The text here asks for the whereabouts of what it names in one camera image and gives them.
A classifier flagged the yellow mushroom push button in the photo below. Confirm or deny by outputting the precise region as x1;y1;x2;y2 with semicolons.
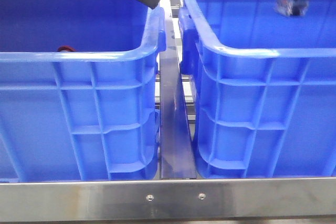
275;0;310;17

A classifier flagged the red mushroom push button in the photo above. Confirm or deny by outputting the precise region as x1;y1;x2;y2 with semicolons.
57;46;76;52

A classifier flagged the right blue plastic bin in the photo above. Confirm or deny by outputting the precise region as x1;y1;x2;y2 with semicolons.
179;0;335;178

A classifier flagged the blue plastic bin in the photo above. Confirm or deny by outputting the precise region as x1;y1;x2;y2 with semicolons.
1;0;166;183
179;0;335;178

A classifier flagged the left blue plastic bin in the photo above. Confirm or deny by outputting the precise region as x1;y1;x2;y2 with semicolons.
1;0;166;183

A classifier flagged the steel divider bar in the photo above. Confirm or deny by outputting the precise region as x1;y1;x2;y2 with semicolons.
160;18;197;179

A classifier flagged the steel front rail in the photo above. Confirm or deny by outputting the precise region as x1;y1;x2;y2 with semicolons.
1;177;335;222

